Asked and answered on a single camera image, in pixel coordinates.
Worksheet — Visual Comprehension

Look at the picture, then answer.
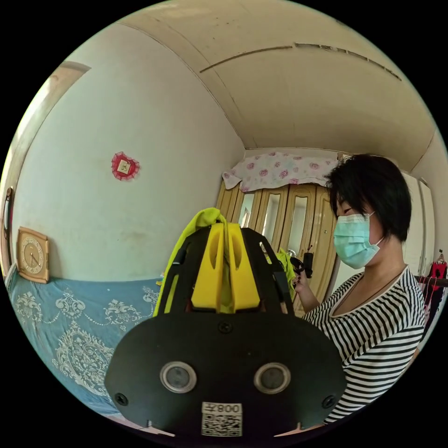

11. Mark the person's body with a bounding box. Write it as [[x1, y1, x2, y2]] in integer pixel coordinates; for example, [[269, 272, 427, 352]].
[[302, 153, 430, 426]]

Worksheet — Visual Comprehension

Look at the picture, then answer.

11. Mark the person's right hand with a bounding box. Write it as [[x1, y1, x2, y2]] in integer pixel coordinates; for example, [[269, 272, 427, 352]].
[[292, 269, 310, 293]]

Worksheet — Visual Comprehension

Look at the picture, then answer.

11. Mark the bed with blue printed sheet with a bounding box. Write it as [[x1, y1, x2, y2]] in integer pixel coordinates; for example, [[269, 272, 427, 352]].
[[5, 262, 166, 420]]

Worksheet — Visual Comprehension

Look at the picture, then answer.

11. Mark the person's right forearm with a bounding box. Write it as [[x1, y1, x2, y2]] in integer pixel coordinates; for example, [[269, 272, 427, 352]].
[[296, 284, 325, 315]]

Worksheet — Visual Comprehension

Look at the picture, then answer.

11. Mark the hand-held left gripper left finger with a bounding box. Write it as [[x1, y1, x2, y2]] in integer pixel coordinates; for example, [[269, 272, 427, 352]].
[[190, 222, 225, 313]]

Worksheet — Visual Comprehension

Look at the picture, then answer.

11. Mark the red heart wall ornament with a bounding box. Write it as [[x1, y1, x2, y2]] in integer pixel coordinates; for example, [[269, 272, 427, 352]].
[[111, 151, 141, 182]]

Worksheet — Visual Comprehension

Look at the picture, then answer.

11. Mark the green short sleeve shirt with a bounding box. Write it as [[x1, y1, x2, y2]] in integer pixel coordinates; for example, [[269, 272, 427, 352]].
[[152, 207, 297, 317]]

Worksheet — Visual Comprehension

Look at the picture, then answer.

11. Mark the wooden cupboard with floral cloth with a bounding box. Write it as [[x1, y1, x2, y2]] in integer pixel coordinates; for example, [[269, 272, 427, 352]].
[[215, 150, 341, 318]]

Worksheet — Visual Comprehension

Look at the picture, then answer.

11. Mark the wooden wall clock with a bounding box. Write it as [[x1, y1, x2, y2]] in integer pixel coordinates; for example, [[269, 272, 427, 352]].
[[16, 226, 50, 285]]

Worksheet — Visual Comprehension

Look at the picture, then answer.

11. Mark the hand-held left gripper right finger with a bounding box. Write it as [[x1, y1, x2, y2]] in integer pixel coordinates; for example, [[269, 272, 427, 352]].
[[227, 224, 261, 313]]

